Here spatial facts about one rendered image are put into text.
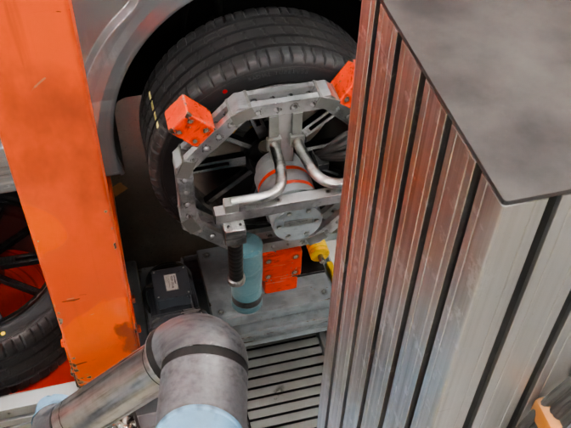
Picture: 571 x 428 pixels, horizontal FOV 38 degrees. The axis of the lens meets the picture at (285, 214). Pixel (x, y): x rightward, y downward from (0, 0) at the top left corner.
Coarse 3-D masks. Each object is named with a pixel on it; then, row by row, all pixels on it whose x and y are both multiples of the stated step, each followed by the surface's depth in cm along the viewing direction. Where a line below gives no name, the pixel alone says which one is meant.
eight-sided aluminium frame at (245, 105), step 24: (240, 96) 193; (264, 96) 195; (288, 96) 193; (312, 96) 194; (336, 96) 196; (216, 120) 196; (240, 120) 192; (216, 144) 196; (192, 168) 200; (192, 192) 206; (192, 216) 213; (336, 216) 227; (216, 240) 222; (264, 240) 229; (288, 240) 230; (312, 240) 232
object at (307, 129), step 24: (312, 120) 214; (336, 120) 238; (240, 144) 213; (312, 144) 220; (216, 168) 217; (240, 168) 248; (336, 168) 235; (216, 192) 224; (240, 192) 240; (264, 216) 236
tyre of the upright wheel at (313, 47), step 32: (192, 32) 207; (224, 32) 202; (256, 32) 200; (288, 32) 201; (320, 32) 206; (160, 64) 211; (192, 64) 200; (224, 64) 195; (256, 64) 193; (288, 64) 195; (320, 64) 197; (160, 96) 206; (192, 96) 196; (224, 96) 197; (160, 128) 202; (160, 160) 207; (160, 192) 215
